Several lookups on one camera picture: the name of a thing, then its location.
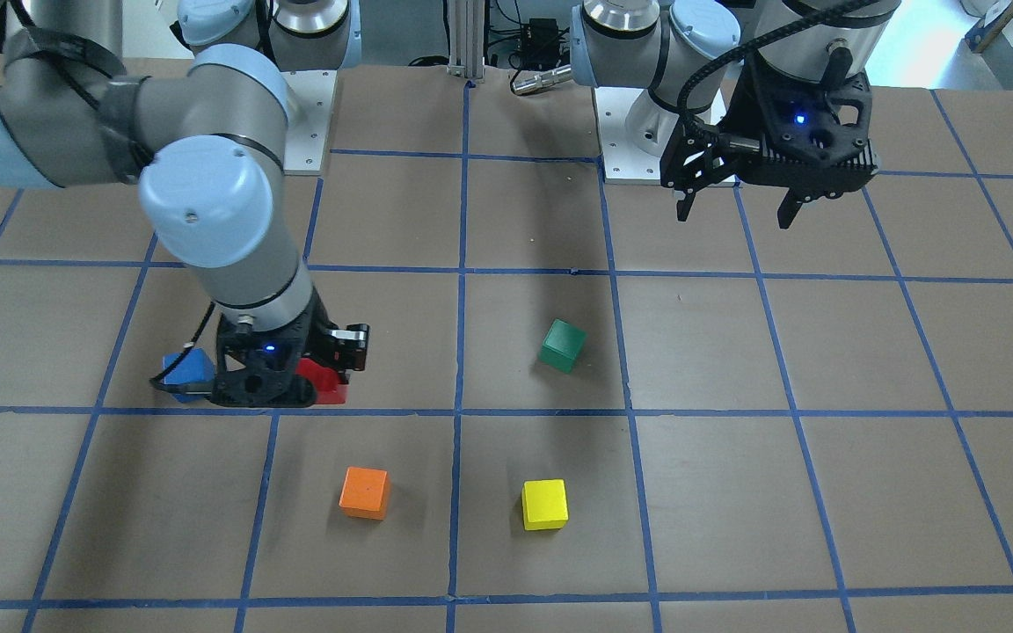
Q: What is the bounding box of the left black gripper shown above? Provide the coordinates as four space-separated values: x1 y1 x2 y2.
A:
660 89 824 229

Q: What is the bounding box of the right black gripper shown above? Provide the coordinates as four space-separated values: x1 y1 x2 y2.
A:
292 288 370 381

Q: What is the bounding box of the red wooden block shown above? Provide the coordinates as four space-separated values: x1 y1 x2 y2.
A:
295 358 348 406

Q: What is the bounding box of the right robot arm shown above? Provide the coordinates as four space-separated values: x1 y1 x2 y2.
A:
0 1 368 374

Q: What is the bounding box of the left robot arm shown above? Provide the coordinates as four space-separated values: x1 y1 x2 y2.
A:
568 1 898 229

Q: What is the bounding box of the orange wooden block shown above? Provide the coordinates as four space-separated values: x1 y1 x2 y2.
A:
338 466 391 520

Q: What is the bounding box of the blue wooden block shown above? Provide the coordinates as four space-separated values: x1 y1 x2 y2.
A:
161 347 215 404

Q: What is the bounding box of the green wooden block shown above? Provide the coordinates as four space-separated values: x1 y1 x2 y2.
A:
538 319 587 374

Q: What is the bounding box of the yellow wooden block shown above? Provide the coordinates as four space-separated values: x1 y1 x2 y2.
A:
521 478 568 530

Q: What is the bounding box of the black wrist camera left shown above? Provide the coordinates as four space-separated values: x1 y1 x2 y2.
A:
737 47 880 200

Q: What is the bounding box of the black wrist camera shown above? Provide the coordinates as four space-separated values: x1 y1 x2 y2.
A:
150 312 318 410
737 47 880 200

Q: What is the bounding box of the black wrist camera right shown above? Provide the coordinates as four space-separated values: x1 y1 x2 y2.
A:
150 312 318 410

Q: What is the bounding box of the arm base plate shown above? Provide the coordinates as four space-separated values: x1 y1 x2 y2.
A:
281 69 338 177
594 87 678 186

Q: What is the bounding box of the aluminium frame post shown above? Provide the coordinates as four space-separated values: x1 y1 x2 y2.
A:
445 0 489 84

